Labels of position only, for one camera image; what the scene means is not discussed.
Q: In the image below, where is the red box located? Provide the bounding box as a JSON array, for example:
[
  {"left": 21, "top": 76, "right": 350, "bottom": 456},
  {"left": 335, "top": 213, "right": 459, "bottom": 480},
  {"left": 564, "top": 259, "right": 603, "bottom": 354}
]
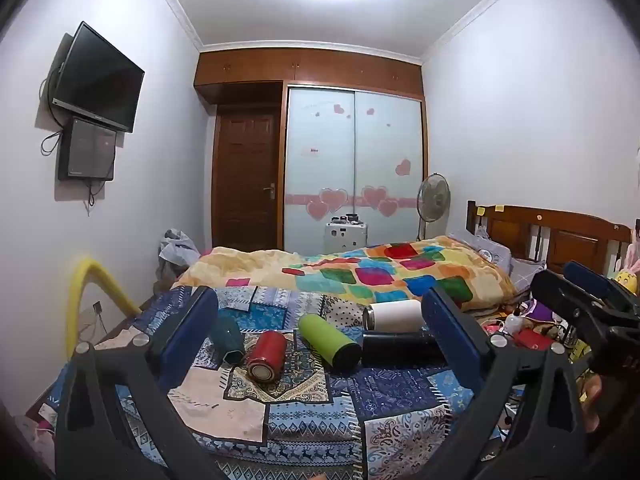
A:
[{"left": 514, "top": 328, "right": 554, "bottom": 352}]

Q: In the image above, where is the small white bottle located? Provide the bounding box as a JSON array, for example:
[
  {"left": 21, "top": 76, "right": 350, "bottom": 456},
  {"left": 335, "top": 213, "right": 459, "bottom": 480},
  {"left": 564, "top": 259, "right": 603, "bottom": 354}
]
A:
[{"left": 502, "top": 309, "right": 524, "bottom": 337}]

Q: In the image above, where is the grey checked pillow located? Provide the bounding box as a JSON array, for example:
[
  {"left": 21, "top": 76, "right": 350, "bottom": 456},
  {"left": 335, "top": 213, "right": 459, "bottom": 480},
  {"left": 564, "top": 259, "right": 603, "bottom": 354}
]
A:
[{"left": 509, "top": 257, "right": 547, "bottom": 292}]

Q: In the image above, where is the person's right hand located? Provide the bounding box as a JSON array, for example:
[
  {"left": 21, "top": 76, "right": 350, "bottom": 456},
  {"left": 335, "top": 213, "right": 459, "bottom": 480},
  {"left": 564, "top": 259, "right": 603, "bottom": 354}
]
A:
[{"left": 581, "top": 374, "right": 609, "bottom": 434}]

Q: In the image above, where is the grey printed pillow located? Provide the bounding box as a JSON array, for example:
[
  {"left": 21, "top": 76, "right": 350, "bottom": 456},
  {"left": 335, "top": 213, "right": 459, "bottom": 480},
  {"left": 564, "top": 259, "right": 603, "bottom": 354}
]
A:
[{"left": 447, "top": 227, "right": 514, "bottom": 274}]

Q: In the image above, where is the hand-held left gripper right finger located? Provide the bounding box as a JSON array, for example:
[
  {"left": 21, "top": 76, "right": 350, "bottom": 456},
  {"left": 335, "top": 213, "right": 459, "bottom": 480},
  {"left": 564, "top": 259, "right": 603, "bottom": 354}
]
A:
[{"left": 421, "top": 287, "right": 589, "bottom": 480}]

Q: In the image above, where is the black wall-mounted box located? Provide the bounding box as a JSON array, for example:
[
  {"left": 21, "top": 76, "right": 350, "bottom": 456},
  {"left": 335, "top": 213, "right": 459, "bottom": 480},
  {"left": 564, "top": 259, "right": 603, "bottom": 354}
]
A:
[{"left": 57, "top": 117, "right": 117, "bottom": 182}]

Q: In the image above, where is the standing fan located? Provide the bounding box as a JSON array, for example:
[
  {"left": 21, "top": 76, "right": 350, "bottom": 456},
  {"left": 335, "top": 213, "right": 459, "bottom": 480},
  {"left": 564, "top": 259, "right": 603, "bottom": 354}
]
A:
[{"left": 416, "top": 172, "right": 452, "bottom": 242}]

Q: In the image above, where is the grey clothes pile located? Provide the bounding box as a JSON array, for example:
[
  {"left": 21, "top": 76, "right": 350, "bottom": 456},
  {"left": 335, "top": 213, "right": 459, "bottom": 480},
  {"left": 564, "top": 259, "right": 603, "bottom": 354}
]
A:
[{"left": 157, "top": 228, "right": 201, "bottom": 282}]

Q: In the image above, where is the white appliance box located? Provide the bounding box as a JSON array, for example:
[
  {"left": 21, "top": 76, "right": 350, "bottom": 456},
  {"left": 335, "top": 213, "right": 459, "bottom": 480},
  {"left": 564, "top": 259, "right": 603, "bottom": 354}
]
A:
[{"left": 323, "top": 215, "right": 370, "bottom": 253}]

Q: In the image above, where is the wooden bed headboard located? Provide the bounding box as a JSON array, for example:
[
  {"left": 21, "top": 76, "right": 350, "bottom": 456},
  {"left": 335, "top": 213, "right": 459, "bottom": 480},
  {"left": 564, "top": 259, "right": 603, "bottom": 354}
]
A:
[{"left": 465, "top": 200, "right": 633, "bottom": 282}]

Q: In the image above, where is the green cup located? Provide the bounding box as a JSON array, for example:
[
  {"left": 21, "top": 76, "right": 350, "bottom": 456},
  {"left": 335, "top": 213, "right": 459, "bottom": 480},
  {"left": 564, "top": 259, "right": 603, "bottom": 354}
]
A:
[{"left": 298, "top": 314, "right": 363, "bottom": 374}]

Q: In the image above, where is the yellow plush toy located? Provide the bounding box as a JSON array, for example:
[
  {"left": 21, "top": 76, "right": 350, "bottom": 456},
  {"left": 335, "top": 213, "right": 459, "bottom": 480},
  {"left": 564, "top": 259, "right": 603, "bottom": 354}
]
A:
[{"left": 612, "top": 242, "right": 640, "bottom": 297}]

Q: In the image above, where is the white cup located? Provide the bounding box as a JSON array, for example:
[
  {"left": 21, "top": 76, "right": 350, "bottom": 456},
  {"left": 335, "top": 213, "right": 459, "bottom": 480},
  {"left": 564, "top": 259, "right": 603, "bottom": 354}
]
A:
[{"left": 362, "top": 300, "right": 425, "bottom": 334}]

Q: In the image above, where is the black cup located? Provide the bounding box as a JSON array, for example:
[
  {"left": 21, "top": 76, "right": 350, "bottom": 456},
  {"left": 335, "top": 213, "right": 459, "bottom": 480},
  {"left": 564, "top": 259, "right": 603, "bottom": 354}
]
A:
[{"left": 361, "top": 330, "right": 444, "bottom": 367}]

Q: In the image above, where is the yellow foam tube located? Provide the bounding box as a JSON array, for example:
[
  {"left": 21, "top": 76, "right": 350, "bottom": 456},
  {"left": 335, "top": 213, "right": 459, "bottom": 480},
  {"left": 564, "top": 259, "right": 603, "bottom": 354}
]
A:
[{"left": 65, "top": 257, "right": 142, "bottom": 362}]

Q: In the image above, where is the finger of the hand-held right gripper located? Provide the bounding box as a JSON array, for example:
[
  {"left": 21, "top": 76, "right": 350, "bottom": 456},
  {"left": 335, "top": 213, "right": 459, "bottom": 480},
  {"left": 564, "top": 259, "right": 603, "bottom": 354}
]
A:
[
  {"left": 530, "top": 269, "right": 617, "bottom": 357},
  {"left": 563, "top": 260, "right": 640, "bottom": 312}
]

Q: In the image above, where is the red cup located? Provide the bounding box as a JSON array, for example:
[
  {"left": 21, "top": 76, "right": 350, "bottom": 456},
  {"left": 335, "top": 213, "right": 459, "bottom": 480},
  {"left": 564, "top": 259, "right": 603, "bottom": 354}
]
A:
[{"left": 246, "top": 330, "right": 289, "bottom": 384}]

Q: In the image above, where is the black wall television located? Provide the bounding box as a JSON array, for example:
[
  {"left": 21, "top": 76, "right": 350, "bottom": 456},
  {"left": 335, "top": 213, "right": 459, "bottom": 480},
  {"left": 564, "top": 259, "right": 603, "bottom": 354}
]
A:
[{"left": 52, "top": 21, "right": 146, "bottom": 134}]

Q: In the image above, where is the black looped cable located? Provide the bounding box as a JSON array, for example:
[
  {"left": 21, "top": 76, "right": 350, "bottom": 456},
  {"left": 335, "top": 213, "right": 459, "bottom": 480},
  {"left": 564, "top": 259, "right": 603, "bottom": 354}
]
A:
[{"left": 40, "top": 130, "right": 64, "bottom": 159}]

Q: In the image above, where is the colourful checked blanket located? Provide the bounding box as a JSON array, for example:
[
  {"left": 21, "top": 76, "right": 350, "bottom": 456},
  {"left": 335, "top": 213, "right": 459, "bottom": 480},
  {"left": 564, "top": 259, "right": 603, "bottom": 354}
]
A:
[{"left": 172, "top": 235, "right": 516, "bottom": 314}]

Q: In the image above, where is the wooden wardrobe with glass doors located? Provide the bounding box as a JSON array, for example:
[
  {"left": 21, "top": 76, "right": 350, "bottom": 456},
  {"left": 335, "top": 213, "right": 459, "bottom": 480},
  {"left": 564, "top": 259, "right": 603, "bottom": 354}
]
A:
[{"left": 194, "top": 48, "right": 430, "bottom": 257}]

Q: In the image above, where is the dark teal cup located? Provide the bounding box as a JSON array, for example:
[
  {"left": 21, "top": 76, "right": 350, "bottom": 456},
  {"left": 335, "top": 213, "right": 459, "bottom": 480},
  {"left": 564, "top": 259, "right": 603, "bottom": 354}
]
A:
[{"left": 209, "top": 316, "right": 247, "bottom": 367}]

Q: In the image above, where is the blue patchwork bed cover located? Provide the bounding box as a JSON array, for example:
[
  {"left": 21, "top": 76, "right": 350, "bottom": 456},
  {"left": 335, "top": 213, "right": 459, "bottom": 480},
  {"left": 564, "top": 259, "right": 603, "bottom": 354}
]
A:
[{"left": 42, "top": 285, "right": 517, "bottom": 480}]

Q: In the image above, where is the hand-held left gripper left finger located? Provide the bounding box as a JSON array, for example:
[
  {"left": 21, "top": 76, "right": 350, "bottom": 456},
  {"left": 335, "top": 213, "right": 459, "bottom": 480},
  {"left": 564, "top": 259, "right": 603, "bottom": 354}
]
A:
[{"left": 54, "top": 285, "right": 236, "bottom": 480}]

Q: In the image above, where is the brown wooden door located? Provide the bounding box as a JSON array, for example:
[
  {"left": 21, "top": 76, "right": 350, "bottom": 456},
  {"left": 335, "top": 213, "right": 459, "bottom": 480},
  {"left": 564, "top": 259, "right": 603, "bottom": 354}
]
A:
[{"left": 212, "top": 104, "right": 281, "bottom": 252}]

